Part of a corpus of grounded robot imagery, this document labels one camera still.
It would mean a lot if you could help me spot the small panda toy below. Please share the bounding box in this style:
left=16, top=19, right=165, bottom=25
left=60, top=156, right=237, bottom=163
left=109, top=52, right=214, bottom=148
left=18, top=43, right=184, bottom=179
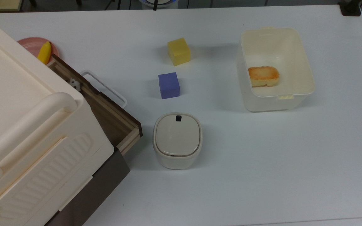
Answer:
left=69, top=78, right=82, bottom=92

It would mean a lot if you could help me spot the brown wooden drawer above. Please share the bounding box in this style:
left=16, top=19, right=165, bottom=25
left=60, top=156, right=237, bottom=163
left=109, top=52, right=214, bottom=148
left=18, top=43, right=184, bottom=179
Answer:
left=47, top=53, right=144, bottom=156

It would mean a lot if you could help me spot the toasted bread slice toy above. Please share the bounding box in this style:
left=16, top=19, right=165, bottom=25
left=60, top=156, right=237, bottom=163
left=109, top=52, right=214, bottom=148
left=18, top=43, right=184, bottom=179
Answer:
left=248, top=66, right=280, bottom=88

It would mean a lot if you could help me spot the yellow banana toy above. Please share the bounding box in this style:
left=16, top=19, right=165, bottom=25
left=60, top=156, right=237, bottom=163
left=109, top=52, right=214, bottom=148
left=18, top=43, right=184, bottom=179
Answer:
left=37, top=41, right=52, bottom=65

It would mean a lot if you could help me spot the cream toy cabinet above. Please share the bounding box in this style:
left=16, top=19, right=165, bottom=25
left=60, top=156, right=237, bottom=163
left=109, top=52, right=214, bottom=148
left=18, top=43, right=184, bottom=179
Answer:
left=0, top=11, right=131, bottom=226

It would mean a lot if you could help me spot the cream lidded trash can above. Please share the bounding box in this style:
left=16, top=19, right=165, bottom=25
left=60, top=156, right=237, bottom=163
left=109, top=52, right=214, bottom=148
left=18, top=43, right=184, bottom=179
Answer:
left=152, top=112, right=203, bottom=170

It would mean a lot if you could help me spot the purple foam cube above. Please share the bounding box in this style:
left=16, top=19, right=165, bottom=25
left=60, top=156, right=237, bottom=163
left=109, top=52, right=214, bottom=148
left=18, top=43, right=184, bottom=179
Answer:
left=158, top=72, right=181, bottom=100

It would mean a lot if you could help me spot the yellow foam cube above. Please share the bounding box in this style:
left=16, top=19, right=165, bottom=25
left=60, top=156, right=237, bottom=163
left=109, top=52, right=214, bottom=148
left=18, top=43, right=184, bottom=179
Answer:
left=167, top=37, right=191, bottom=67

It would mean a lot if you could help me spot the cream plastic bin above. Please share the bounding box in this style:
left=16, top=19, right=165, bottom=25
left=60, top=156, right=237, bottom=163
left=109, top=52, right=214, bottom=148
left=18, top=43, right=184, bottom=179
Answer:
left=236, top=26, right=316, bottom=112

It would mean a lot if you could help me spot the pink plate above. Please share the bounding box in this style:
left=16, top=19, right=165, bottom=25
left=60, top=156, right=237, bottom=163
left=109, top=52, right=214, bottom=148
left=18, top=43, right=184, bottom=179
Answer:
left=18, top=37, right=59, bottom=65

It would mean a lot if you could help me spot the white drawer handle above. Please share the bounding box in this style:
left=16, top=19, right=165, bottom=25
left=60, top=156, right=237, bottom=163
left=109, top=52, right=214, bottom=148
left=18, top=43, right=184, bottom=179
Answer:
left=80, top=70, right=128, bottom=109

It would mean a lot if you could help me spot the black clamp mount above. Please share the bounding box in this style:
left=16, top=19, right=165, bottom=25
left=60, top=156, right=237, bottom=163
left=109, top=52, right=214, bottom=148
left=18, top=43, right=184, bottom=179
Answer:
left=338, top=1, right=362, bottom=16

